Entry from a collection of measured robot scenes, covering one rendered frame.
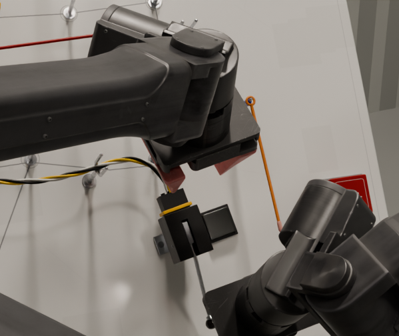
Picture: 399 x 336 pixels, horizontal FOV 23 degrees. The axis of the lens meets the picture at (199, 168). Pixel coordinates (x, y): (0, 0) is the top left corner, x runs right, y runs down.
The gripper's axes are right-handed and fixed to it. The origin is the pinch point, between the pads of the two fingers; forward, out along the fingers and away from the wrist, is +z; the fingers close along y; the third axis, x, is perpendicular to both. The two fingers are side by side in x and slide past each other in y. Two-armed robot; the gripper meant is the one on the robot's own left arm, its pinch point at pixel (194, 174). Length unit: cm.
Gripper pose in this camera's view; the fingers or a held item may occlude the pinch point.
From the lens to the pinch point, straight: 100.1
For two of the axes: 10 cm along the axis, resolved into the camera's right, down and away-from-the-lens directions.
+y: -9.0, 3.3, -2.7
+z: -0.5, 5.4, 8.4
